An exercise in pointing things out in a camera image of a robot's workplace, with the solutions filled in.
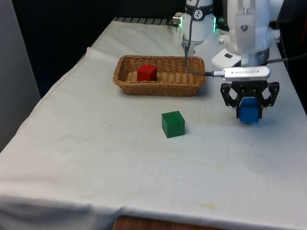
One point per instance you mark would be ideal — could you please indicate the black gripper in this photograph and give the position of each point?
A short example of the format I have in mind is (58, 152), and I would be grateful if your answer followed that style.
(249, 87)

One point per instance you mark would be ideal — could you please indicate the blue cube block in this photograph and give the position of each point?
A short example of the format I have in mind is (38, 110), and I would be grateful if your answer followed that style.
(249, 112)

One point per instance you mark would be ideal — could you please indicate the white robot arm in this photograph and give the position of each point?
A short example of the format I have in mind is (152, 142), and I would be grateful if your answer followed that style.
(249, 31)

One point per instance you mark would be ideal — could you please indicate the wicker basket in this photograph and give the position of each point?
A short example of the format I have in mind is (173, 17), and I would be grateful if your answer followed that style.
(158, 88)

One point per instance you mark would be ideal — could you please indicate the green cube block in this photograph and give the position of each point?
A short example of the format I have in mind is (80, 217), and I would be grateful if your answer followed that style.
(173, 125)

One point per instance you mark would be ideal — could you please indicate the red cube block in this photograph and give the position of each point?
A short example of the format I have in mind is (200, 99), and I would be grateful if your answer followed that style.
(146, 73)

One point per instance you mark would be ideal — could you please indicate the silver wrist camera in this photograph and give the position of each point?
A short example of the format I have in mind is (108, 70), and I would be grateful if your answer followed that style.
(247, 72)

